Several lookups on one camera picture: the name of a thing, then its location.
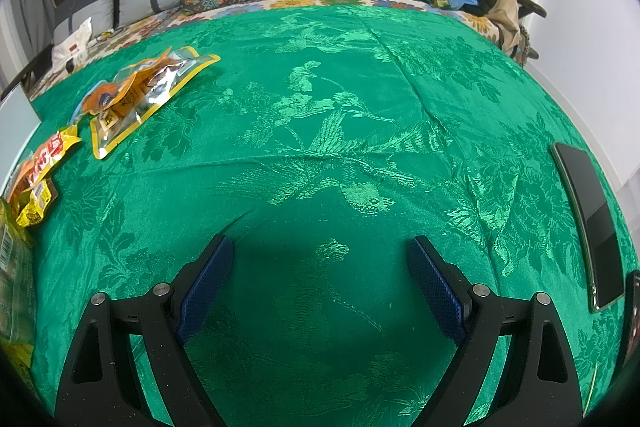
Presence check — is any floral bedsheet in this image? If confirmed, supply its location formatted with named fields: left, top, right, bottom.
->
left=30, top=0, right=506, bottom=100

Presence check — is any white plastic bag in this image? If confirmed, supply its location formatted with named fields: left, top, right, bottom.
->
left=50, top=17, right=93, bottom=70

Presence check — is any grey curtain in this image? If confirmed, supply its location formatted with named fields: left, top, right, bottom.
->
left=7, top=0, right=56, bottom=75

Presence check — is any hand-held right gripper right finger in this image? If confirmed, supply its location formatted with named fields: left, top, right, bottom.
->
left=406, top=235, right=586, bottom=427

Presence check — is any pale grey board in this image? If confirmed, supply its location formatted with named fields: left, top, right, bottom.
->
left=0, top=84, right=41, bottom=208

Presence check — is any black smartphone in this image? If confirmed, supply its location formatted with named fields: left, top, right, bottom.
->
left=551, top=142, right=626, bottom=313

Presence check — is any yellow-edged clear snack packet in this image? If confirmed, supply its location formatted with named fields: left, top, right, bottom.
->
left=91, top=48, right=222, bottom=160

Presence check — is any orange blue-edged snack packet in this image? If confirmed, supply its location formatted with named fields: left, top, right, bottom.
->
left=70, top=57, right=171, bottom=126

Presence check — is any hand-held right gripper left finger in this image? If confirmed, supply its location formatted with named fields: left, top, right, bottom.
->
left=54, top=234, right=236, bottom=427

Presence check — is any red yellow snack packet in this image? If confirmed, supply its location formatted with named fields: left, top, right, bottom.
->
left=7, top=127, right=82, bottom=202

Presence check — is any green embroidered blanket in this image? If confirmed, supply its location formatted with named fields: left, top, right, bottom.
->
left=5, top=4, right=633, bottom=427

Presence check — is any dark wooden chair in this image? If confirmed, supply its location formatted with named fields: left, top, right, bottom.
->
left=512, top=0, right=548, bottom=60

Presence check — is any large yellow green snack bag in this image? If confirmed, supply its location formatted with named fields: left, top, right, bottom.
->
left=0, top=199, right=38, bottom=373

